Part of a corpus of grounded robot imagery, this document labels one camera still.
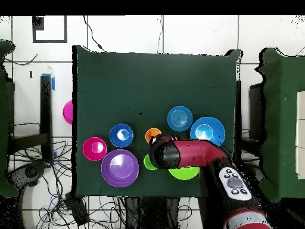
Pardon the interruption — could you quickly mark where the orange cup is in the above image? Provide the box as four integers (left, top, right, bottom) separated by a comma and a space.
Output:
145, 128, 162, 144

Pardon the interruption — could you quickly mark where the large light blue bowl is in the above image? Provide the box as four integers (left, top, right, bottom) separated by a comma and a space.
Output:
189, 116, 226, 147

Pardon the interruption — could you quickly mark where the white box stack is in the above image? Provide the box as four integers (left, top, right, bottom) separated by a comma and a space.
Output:
295, 91, 305, 180

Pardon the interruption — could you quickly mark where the small light blue bowl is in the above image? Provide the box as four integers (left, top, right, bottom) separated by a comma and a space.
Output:
167, 106, 194, 132

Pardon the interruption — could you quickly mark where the small dark blue bowl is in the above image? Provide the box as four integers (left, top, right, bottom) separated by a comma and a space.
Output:
109, 123, 135, 148

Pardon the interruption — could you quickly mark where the green cup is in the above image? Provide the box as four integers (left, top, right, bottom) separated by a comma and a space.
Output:
143, 154, 158, 171

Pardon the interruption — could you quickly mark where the dark green table cloth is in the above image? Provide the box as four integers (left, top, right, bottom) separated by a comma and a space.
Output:
71, 45, 241, 200

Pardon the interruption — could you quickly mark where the large purple bowl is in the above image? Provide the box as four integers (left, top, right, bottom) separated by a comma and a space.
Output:
100, 148, 139, 188

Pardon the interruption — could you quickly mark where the large green bowl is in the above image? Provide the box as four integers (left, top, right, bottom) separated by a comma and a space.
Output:
167, 166, 200, 181

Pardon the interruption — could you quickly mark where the small pink bowl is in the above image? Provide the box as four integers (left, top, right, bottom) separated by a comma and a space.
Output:
82, 136, 108, 162

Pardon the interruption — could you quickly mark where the magenta bowl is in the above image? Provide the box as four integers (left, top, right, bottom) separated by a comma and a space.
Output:
62, 100, 73, 125

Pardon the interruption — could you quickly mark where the black metal stand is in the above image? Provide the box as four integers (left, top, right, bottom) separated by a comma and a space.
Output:
7, 74, 54, 165

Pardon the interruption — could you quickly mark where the black power strip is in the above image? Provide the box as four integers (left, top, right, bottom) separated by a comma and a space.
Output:
65, 193, 91, 226

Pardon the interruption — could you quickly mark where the neighbouring green table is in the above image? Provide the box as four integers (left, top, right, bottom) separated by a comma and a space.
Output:
0, 39, 20, 199
254, 47, 305, 202

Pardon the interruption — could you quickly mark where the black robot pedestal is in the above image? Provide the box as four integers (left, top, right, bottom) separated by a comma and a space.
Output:
123, 196, 182, 229

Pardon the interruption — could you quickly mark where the black cable with plug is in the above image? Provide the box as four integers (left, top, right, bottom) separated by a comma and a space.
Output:
83, 16, 106, 52

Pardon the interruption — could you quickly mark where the floor cable tangle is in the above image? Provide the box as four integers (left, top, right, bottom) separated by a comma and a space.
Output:
35, 140, 126, 229

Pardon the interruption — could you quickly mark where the black square frame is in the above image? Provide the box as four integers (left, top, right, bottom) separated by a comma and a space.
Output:
32, 16, 68, 44

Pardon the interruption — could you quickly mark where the black pedestal leg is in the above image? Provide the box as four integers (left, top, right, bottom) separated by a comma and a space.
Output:
7, 162, 46, 189

